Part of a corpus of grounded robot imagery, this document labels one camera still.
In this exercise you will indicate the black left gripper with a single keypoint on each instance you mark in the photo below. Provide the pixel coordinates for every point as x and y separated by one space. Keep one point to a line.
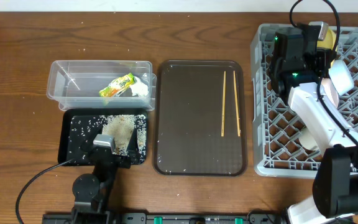
117 158

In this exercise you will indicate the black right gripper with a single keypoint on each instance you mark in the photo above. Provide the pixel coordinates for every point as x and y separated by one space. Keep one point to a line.
325 57

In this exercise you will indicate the yellow plate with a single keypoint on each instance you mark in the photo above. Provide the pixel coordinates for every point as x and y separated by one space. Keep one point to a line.
329 39

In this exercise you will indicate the light blue bowl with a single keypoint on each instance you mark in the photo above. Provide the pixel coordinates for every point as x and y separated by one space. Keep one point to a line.
341 77

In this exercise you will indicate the pink bowl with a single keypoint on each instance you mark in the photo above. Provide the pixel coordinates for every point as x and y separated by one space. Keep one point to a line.
330 91

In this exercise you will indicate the green snack wrapper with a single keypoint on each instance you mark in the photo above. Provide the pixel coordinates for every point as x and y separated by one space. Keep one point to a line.
117 86

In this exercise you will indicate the white napkin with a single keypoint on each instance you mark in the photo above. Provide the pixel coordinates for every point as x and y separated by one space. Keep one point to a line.
138 88

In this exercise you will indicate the small cream cup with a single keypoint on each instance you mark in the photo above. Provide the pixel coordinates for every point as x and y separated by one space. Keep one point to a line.
307 140

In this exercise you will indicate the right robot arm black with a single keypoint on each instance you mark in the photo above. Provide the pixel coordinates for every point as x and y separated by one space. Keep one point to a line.
298 67

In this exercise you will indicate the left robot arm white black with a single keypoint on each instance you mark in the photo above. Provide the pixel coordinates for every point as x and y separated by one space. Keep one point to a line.
92 191

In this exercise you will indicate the grey dishwasher rack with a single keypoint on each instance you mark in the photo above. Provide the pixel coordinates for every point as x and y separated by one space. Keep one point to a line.
276 129

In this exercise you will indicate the black tray with rice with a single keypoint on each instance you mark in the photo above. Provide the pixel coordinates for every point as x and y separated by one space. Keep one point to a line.
79 124

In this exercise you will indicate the clear plastic bin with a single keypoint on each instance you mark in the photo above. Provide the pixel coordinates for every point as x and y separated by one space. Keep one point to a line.
76 83

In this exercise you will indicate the right wooden chopstick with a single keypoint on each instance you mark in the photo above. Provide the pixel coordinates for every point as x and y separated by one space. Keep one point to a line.
236 104

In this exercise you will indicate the wooden chopstick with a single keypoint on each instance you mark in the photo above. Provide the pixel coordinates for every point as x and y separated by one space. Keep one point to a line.
223 104
236 104

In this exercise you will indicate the dark brown serving tray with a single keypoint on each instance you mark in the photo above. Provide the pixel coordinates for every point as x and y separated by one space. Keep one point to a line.
188 119

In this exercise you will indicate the left wooden chopstick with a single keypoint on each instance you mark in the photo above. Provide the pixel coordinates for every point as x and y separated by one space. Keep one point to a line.
223 104

